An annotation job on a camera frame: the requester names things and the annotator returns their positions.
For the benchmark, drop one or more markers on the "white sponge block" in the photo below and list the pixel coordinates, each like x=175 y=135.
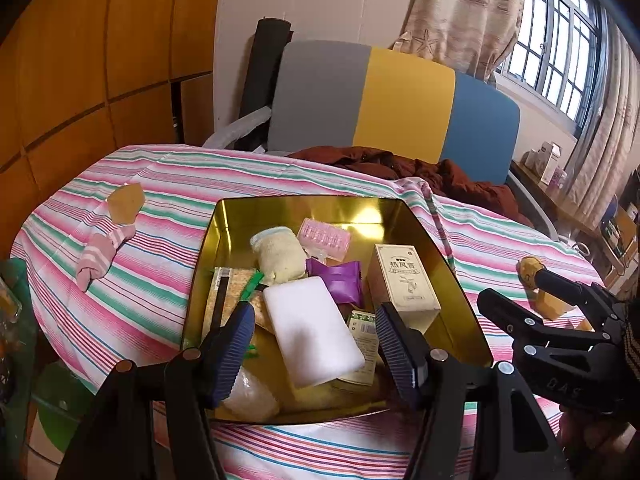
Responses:
x=310 y=335

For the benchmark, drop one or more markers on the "beige patterned curtain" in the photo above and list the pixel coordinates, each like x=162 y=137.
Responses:
x=460 y=10

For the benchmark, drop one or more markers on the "green edged cracker packet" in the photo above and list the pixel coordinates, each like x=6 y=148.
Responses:
x=225 y=290

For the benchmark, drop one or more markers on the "purple snack packet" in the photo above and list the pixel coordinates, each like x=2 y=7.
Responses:
x=340 y=280

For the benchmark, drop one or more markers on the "person's right hand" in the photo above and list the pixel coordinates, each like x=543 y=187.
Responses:
x=595 y=435

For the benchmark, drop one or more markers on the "barred window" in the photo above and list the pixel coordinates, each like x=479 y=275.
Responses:
x=555 y=45

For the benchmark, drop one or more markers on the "green plastic stool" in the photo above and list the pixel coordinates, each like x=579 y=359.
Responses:
x=60 y=410

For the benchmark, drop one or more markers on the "green white small box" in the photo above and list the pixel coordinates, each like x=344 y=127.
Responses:
x=364 y=337

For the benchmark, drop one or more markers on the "cream towel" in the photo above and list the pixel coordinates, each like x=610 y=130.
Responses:
x=280 y=260

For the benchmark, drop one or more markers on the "black rolled mat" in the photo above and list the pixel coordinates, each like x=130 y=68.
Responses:
x=265 y=60

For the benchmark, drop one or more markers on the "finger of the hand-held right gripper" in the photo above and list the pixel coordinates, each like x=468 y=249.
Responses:
x=580 y=295
x=525 y=322

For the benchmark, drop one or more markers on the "wooden wardrobe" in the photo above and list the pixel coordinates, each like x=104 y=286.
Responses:
x=75 y=60

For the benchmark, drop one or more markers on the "white carton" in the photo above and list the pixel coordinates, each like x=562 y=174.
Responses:
x=550 y=162

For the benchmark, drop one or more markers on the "beige side curtain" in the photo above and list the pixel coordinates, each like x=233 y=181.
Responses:
x=610 y=135

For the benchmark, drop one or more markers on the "gold tin box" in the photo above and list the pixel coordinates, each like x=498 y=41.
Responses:
x=320 y=210

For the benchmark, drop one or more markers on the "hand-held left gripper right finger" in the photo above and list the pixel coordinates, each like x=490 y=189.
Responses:
x=395 y=355

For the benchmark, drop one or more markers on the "beige cardboard box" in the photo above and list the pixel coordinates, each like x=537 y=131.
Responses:
x=405 y=280

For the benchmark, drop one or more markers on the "pink plastic hair roller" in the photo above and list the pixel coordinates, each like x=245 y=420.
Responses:
x=322 y=237

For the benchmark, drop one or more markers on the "maroon cloth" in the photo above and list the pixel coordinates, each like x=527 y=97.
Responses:
x=450 y=180

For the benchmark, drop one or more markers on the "white soft packet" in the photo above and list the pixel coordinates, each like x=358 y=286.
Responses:
x=255 y=397

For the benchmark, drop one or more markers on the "pink striped tan sock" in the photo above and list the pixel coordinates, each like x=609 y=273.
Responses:
x=100 y=255

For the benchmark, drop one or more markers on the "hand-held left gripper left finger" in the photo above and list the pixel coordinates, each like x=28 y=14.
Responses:
x=230 y=355

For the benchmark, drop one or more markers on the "wooden desk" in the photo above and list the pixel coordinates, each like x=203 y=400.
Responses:
x=575 y=210

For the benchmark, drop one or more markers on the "grey yellow blue chair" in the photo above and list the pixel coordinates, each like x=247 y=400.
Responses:
x=400 y=95

